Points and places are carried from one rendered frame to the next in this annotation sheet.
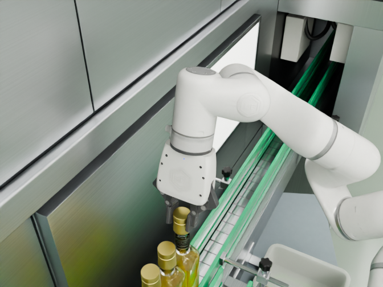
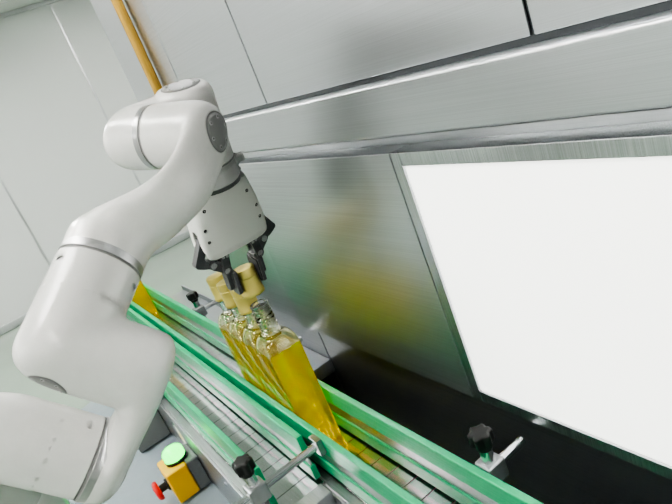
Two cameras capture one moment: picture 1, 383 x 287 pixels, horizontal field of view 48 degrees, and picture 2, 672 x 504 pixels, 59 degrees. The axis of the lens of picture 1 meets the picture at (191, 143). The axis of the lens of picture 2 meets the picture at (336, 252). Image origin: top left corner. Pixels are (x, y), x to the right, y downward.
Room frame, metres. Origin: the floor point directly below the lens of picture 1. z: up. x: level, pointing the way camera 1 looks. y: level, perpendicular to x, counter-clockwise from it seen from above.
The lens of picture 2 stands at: (1.14, -0.60, 1.46)
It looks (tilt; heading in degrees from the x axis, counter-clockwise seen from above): 19 degrees down; 125
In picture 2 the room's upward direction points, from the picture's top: 22 degrees counter-clockwise
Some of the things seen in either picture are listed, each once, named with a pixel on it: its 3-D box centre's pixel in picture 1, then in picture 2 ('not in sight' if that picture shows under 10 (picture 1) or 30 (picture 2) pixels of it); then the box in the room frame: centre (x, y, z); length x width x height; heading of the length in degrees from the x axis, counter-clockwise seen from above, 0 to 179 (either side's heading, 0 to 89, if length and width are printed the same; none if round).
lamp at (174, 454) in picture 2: not in sight; (173, 453); (0.18, 0.00, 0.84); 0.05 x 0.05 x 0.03
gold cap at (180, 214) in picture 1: (182, 220); (248, 280); (0.55, 0.02, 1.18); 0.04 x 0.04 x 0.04
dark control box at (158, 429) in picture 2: not in sight; (144, 425); (-0.07, 0.13, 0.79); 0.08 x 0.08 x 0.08; 62
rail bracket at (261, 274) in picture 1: (253, 274); (274, 484); (0.59, -0.14, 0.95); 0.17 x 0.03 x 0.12; 62
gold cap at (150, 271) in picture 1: (150, 278); (230, 292); (0.45, 0.07, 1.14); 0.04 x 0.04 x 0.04
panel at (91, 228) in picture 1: (184, 140); (432, 276); (0.84, 0.02, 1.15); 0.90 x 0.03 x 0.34; 152
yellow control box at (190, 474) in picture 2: not in sight; (183, 474); (0.18, 0.00, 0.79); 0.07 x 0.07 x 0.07; 62
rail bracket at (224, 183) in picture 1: (219, 184); (506, 465); (0.90, -0.08, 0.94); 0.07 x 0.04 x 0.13; 62
